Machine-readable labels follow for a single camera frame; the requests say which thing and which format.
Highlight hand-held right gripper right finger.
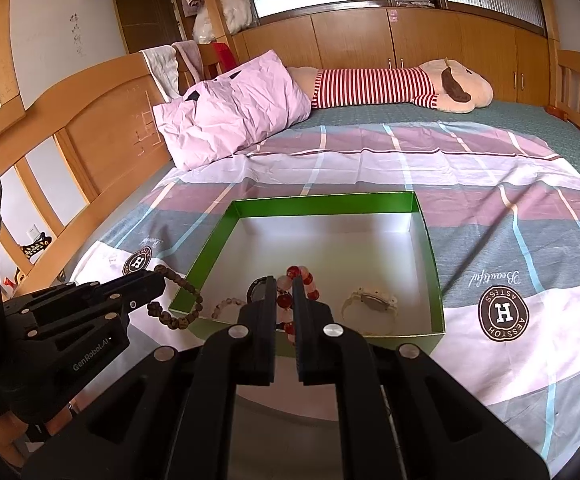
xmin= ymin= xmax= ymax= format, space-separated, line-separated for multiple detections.
xmin=291 ymin=276 xmax=550 ymax=480

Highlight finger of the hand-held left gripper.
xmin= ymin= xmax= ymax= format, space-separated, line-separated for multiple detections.
xmin=5 ymin=271 xmax=167 ymax=326
xmin=20 ymin=302 xmax=148 ymax=348

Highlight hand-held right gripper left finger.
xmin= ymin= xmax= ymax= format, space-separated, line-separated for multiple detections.
xmin=20 ymin=275 xmax=278 ymax=480

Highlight black bracelet with clover charm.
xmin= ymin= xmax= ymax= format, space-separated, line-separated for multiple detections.
xmin=246 ymin=276 xmax=271 ymax=306

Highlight red and white bead bracelet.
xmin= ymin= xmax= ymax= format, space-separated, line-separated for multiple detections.
xmin=276 ymin=263 xmax=321 ymax=346

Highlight pale pink bead bracelet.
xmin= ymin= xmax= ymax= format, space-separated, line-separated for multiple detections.
xmin=211 ymin=297 xmax=248 ymax=321

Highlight brown bead bracelet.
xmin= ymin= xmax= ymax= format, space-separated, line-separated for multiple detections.
xmin=146 ymin=265 xmax=204 ymax=332

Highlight green cardboard box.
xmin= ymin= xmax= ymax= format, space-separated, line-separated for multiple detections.
xmin=168 ymin=191 xmax=445 ymax=358

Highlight cream wrist watch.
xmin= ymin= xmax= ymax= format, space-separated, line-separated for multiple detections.
xmin=341 ymin=286 xmax=399 ymax=333

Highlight black stand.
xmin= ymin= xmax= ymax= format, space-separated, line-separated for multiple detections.
xmin=20 ymin=232 xmax=53 ymax=263

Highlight wooden headboard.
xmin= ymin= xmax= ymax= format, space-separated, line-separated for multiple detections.
xmin=0 ymin=52 xmax=195 ymax=301

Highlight pink pillow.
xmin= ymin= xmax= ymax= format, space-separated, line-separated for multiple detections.
xmin=152 ymin=50 xmax=313 ymax=171

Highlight plaid bed sheet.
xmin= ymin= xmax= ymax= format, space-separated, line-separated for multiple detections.
xmin=70 ymin=122 xmax=580 ymax=461

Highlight white towel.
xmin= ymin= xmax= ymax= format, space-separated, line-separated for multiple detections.
xmin=140 ymin=45 xmax=183 ymax=101

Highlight pink cloth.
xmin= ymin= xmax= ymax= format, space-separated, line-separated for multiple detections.
xmin=172 ymin=40 xmax=205 ymax=78

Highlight plush toy in striped shirt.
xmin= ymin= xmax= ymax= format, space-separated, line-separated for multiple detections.
xmin=287 ymin=57 xmax=494 ymax=113

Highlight white plastic bags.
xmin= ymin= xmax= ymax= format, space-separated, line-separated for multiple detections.
xmin=192 ymin=0 xmax=258 ymax=43

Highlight teal bed cover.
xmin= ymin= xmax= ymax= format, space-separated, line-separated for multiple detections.
xmin=250 ymin=100 xmax=580 ymax=201

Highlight wooden wall cabinets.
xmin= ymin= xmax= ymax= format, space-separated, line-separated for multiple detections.
xmin=232 ymin=7 xmax=560 ymax=106

